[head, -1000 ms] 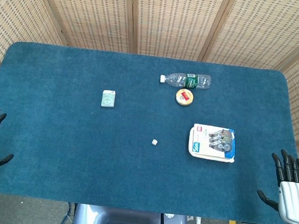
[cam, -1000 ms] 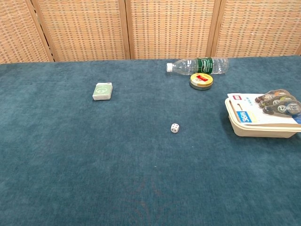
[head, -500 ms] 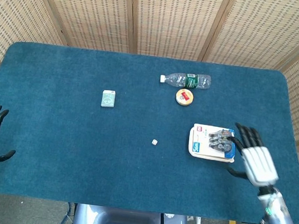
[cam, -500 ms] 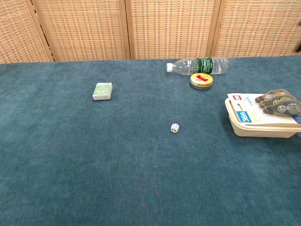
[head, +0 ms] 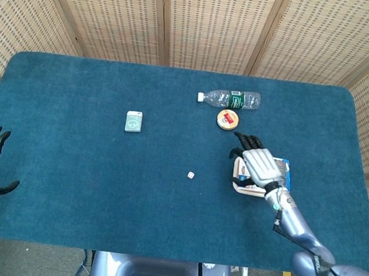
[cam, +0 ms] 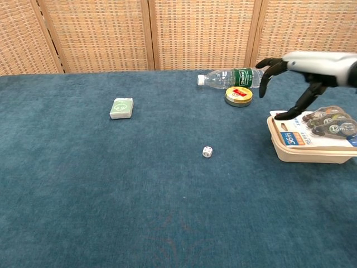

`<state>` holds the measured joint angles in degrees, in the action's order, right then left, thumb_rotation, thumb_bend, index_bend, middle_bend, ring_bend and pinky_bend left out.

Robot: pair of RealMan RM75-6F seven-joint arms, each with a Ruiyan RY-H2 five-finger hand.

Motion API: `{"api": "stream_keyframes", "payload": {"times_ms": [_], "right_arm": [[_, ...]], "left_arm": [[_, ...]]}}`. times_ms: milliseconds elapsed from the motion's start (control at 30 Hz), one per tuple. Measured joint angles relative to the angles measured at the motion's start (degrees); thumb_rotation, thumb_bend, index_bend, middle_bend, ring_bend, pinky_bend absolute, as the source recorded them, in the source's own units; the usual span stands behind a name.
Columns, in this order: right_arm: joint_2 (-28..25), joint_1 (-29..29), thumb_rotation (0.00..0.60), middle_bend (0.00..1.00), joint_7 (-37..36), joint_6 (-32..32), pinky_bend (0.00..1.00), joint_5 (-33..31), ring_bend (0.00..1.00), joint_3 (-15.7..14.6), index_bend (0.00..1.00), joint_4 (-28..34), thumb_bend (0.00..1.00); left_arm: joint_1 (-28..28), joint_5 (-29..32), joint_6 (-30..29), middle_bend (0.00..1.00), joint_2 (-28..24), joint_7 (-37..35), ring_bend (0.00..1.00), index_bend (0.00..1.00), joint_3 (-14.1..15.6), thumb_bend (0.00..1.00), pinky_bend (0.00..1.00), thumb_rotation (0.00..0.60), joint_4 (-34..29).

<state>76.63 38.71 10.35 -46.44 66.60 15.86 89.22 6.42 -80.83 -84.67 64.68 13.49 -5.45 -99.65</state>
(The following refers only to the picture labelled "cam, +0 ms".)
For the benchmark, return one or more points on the black and silver right hand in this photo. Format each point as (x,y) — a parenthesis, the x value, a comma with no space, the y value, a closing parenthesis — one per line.
(309,68)

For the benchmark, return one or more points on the white die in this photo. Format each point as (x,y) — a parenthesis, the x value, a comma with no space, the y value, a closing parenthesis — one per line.
(207,152)

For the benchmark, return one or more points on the correction tape blister pack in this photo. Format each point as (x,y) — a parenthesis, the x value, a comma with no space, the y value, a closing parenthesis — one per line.
(306,131)

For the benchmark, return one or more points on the round yellow red tin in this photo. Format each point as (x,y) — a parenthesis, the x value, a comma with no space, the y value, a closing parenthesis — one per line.
(239,96)

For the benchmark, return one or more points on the clear plastic water bottle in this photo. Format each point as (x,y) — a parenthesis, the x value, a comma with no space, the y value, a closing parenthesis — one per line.
(231,78)

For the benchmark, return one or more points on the beige plastic tray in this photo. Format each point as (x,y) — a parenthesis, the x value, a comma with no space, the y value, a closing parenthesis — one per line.
(306,155)

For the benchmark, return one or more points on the woven bamboo folding screen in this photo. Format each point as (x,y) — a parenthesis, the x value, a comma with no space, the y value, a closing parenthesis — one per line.
(178,35)

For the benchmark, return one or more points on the green and white card box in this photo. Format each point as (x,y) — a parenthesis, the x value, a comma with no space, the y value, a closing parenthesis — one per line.
(121,108)

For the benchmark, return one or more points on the blue carpet table cover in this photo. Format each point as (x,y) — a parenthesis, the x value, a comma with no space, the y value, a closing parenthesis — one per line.
(139,181)

